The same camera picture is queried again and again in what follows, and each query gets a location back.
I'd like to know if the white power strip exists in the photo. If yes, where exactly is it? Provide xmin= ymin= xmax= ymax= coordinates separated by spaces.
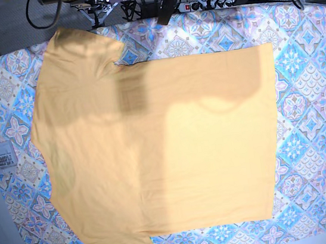
xmin=177 ymin=0 xmax=232 ymax=13

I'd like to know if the patterned blue tablecloth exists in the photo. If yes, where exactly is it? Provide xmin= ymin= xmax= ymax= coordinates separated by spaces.
xmin=0 ymin=4 xmax=326 ymax=244

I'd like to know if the yellow T-shirt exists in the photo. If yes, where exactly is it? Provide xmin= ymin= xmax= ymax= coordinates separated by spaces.
xmin=31 ymin=28 xmax=278 ymax=244

